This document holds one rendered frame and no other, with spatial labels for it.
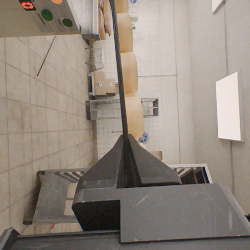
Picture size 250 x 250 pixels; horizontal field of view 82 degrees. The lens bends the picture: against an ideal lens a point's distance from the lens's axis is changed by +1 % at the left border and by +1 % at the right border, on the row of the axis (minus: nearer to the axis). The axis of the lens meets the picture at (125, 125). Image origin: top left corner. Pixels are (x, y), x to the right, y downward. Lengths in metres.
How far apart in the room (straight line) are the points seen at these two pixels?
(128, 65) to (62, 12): 0.45
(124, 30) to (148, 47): 4.75
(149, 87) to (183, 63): 1.24
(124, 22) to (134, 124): 0.12
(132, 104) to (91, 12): 0.59
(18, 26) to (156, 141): 4.07
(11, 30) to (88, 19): 0.29
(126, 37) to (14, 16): 0.56
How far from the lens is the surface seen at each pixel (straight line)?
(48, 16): 0.61
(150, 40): 5.06
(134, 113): 0.15
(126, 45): 0.21
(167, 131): 4.47
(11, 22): 0.74
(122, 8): 0.25
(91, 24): 0.67
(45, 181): 1.77
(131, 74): 0.17
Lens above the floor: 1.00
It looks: 1 degrees down
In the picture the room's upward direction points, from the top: 88 degrees clockwise
